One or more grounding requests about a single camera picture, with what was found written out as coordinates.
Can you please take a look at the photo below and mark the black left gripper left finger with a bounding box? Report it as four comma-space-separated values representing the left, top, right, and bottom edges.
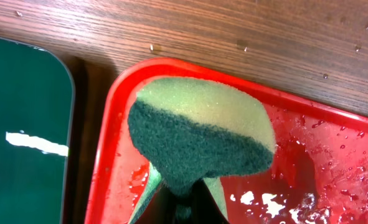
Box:
135, 184, 177, 224

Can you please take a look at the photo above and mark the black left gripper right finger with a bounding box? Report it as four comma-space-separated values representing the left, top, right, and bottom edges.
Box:
191, 180, 229, 224

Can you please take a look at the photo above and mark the green yellow sponge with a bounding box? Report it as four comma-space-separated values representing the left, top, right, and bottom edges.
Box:
128, 78, 276, 223

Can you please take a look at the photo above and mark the red plastic tray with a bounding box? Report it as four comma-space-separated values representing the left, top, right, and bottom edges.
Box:
85, 58, 368, 223

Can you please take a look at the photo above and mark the black water basin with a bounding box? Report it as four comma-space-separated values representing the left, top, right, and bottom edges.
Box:
0, 38, 74, 223

